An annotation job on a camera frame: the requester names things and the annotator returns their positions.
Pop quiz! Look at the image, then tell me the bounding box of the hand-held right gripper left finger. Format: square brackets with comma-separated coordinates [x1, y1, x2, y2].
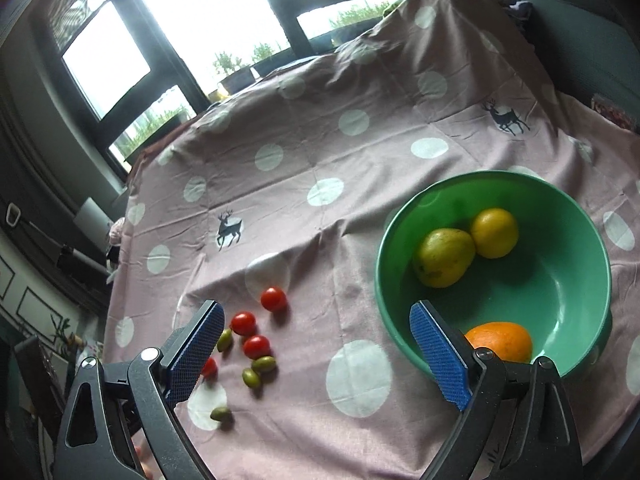
[52, 300, 226, 480]

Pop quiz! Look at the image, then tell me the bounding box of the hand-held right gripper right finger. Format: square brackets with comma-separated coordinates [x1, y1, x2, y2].
[409, 300, 583, 480]

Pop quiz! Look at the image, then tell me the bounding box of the orange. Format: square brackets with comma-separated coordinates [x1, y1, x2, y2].
[464, 322, 533, 363]

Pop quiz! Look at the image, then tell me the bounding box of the green bowl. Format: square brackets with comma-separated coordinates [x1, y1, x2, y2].
[375, 170, 613, 381]

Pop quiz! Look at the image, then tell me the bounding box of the yellow lemon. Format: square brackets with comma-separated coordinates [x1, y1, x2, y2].
[470, 208, 519, 259]

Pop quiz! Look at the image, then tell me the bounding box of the pink dotted deer cloth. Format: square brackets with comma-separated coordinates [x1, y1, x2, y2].
[102, 0, 640, 480]

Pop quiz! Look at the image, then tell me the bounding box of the dark-framed window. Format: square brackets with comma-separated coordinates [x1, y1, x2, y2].
[45, 0, 406, 171]

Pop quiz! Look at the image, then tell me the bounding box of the dark planter box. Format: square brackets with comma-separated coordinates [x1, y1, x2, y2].
[250, 50, 321, 80]

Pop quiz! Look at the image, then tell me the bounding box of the small patterned cloth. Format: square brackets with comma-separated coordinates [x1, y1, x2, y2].
[591, 95, 640, 133]

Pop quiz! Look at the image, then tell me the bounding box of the grey sofa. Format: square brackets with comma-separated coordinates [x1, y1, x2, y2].
[520, 0, 640, 111]

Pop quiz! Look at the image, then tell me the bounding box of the purple cloth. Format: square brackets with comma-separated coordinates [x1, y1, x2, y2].
[492, 0, 533, 26]

